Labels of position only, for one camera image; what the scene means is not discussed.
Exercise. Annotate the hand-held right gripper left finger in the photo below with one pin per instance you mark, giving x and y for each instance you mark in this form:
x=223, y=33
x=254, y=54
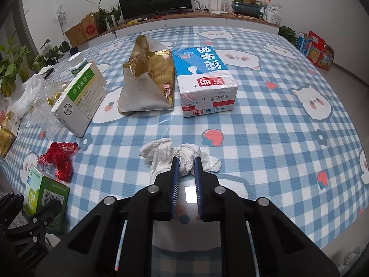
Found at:
x=175, y=187

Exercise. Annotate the white green medicine box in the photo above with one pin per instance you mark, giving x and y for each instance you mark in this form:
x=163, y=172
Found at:
x=80, y=98

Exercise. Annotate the green pothos plant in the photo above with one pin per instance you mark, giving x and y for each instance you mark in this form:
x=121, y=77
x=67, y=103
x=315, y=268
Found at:
x=11, y=63

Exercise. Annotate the white router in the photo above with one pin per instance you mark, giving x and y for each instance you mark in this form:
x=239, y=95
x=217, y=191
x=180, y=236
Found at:
x=217, y=12

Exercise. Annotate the blue checked tablecloth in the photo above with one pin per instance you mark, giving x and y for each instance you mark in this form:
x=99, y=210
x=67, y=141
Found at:
x=259, y=121

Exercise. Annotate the small trailing green plant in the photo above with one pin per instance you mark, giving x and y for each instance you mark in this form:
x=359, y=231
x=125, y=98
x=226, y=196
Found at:
x=288, y=34

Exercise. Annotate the gold snack packet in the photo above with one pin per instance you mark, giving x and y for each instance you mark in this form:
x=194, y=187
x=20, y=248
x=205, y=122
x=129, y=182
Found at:
x=7, y=138

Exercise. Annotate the gold foil bag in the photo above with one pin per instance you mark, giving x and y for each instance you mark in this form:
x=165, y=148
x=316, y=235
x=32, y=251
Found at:
x=150, y=72

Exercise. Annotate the red wrapper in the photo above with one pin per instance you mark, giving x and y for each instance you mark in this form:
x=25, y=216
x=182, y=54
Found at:
x=59, y=155

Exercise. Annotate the blue printed box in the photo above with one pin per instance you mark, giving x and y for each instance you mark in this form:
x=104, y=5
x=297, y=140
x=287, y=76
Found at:
x=304, y=44

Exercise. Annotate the white plastic bag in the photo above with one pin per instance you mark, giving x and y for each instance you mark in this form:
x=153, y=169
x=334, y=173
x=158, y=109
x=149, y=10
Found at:
x=26, y=92

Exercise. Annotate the white paper bag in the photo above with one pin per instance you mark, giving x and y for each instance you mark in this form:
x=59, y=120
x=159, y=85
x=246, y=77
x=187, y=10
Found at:
x=272, y=14

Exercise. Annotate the clear plastic bag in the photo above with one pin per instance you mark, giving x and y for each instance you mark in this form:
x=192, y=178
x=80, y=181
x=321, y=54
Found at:
x=43, y=112

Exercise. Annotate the white tissue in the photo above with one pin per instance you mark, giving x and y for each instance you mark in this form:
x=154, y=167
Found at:
x=158, y=155
x=187, y=155

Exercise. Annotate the cardboard box with red flower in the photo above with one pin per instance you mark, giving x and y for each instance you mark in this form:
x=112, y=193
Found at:
x=90, y=27

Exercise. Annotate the blue white milk carton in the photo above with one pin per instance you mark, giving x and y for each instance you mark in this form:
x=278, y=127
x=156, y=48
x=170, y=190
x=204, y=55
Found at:
x=201, y=75

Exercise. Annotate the low white television cabinet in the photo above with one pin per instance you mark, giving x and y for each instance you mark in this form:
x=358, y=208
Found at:
x=187, y=21

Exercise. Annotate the red colourful printed box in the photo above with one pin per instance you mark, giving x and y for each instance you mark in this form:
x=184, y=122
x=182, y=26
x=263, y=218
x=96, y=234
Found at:
x=321, y=56

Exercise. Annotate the small green white box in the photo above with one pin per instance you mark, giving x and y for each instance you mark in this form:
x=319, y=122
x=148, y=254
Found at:
x=43, y=190

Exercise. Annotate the potted leafy plant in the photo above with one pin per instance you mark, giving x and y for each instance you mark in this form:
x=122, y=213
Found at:
x=102, y=16

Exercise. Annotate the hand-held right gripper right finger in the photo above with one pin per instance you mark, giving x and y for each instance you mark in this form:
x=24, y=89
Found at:
x=198, y=187

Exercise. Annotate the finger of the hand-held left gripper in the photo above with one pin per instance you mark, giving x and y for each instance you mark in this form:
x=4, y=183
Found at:
x=49, y=211

